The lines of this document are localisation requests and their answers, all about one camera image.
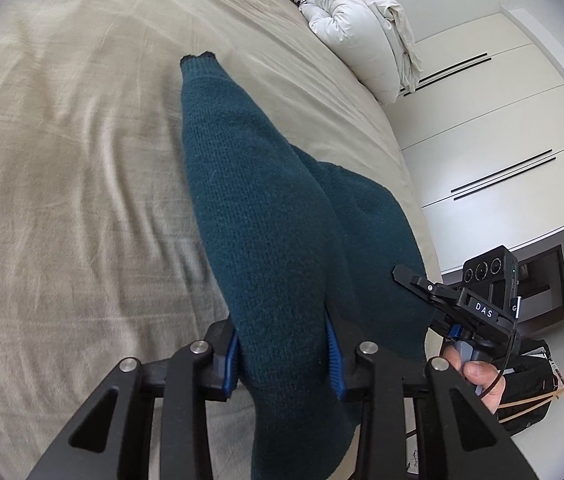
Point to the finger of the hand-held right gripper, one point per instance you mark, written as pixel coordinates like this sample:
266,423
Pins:
426,290

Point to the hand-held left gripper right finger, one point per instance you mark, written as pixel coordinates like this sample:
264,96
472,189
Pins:
333,360

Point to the dark teal knit sweater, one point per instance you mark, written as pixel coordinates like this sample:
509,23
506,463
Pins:
262,210

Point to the dark wooden furniture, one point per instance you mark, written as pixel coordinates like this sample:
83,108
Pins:
556,290

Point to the beige bed sheet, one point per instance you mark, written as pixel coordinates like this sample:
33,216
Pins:
87,160

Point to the white wardrobe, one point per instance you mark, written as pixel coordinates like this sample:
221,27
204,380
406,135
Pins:
501,120

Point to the person's right forearm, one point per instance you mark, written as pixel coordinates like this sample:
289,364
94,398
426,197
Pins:
531,385

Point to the white folded duvet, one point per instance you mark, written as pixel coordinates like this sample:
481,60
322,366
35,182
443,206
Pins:
356,30

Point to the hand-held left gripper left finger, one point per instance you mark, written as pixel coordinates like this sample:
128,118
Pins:
232,360

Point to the person's right hand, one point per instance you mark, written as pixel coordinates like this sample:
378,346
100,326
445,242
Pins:
486,380

